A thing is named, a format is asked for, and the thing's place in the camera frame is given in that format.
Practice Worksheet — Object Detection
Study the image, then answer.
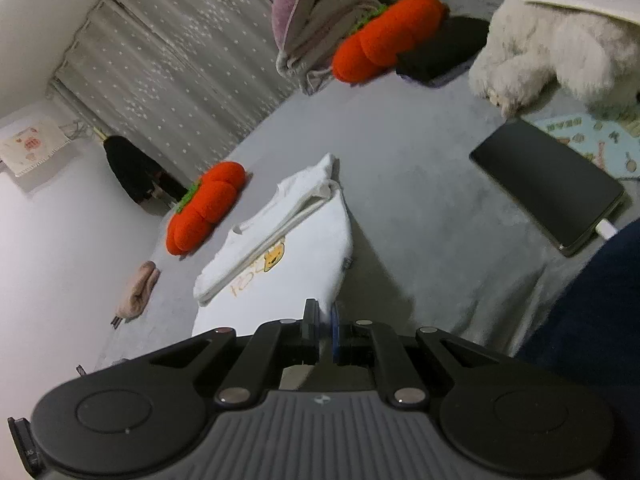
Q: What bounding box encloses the person's dark blue trouser leg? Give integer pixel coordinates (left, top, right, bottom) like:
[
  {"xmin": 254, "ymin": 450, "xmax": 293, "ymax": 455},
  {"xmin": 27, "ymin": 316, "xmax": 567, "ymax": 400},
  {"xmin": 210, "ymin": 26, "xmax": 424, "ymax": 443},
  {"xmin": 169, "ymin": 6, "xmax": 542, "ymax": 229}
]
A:
[{"xmin": 515, "ymin": 220, "xmax": 640, "ymax": 480}]

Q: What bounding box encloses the folded beige pink garment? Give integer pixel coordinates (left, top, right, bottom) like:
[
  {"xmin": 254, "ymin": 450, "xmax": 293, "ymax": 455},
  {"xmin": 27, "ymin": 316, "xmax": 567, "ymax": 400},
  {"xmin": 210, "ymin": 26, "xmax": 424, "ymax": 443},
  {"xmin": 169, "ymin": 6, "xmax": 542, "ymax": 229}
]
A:
[{"xmin": 116, "ymin": 261, "xmax": 161, "ymax": 320}]

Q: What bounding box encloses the white plush toy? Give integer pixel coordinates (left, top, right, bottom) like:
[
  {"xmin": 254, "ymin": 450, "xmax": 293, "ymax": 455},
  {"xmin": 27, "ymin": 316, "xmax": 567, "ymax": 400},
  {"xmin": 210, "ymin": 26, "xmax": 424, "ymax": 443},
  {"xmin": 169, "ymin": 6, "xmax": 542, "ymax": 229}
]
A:
[{"xmin": 467, "ymin": 0, "xmax": 640, "ymax": 120}]

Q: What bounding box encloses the beige wall hanging cloth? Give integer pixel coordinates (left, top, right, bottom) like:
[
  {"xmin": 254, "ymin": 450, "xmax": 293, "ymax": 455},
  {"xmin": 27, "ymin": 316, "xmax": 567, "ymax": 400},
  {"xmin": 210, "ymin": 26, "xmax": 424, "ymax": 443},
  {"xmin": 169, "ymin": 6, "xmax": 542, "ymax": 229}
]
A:
[{"xmin": 0, "ymin": 117, "xmax": 76, "ymax": 178}]

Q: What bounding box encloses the black hanging jacket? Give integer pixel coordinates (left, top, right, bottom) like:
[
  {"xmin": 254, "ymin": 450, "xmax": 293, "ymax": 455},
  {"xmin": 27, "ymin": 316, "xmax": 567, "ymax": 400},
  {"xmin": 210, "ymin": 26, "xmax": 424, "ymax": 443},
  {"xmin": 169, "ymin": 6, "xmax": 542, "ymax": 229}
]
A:
[{"xmin": 104, "ymin": 135, "xmax": 188, "ymax": 216}]

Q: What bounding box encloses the grey star-print curtain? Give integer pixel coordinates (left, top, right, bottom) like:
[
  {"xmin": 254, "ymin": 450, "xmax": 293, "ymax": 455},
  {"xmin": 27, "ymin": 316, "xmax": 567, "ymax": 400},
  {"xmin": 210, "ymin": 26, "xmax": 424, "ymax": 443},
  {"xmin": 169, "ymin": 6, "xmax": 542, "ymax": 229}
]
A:
[{"xmin": 47, "ymin": 0, "xmax": 311, "ymax": 171}]

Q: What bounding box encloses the folded black garment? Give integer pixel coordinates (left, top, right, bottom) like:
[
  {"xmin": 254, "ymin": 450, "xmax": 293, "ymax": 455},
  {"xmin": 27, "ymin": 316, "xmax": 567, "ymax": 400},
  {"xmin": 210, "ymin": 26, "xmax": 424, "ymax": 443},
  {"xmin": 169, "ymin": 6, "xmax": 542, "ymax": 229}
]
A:
[{"xmin": 396, "ymin": 16, "xmax": 491, "ymax": 83}]

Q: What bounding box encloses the white long-sleeve shirt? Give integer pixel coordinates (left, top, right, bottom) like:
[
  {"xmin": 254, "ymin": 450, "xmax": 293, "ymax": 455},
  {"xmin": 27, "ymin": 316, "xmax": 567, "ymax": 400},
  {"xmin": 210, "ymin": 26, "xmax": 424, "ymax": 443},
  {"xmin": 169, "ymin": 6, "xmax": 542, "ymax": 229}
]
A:
[{"xmin": 191, "ymin": 152, "xmax": 355, "ymax": 341}]

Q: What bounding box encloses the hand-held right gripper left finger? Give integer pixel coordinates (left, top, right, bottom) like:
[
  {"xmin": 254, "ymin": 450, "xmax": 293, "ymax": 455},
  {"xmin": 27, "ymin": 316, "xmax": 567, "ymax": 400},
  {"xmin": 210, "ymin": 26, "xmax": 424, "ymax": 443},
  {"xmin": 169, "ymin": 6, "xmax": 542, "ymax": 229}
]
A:
[{"xmin": 150, "ymin": 299, "xmax": 321, "ymax": 407}]

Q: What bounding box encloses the black smartphone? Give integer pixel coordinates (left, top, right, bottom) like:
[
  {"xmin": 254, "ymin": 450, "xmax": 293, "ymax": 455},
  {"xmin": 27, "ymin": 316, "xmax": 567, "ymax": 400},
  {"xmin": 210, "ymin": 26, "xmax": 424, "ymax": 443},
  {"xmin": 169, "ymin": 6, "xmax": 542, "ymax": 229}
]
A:
[{"xmin": 469, "ymin": 119, "xmax": 626, "ymax": 257}]

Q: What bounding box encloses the orange pumpkin cushion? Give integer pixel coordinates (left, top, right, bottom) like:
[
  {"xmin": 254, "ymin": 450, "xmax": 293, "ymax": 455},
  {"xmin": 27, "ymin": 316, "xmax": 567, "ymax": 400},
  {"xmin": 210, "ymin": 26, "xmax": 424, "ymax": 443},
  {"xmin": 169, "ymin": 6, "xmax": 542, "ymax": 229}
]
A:
[
  {"xmin": 166, "ymin": 161, "xmax": 247, "ymax": 255},
  {"xmin": 332, "ymin": 0, "xmax": 449, "ymax": 83}
]

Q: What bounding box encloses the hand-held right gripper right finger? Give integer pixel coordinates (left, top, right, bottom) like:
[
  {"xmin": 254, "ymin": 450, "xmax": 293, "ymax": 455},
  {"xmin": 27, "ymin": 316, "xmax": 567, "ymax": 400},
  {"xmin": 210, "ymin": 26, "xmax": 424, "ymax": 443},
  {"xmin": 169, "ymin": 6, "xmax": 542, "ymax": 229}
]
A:
[{"xmin": 330, "ymin": 302, "xmax": 501, "ymax": 407}]

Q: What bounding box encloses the light blue printed mat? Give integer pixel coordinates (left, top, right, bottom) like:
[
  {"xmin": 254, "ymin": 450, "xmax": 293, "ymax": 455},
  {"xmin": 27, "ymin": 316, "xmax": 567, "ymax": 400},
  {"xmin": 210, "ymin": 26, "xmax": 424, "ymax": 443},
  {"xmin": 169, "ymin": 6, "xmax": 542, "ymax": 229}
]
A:
[{"xmin": 530, "ymin": 112, "xmax": 640, "ymax": 181}]

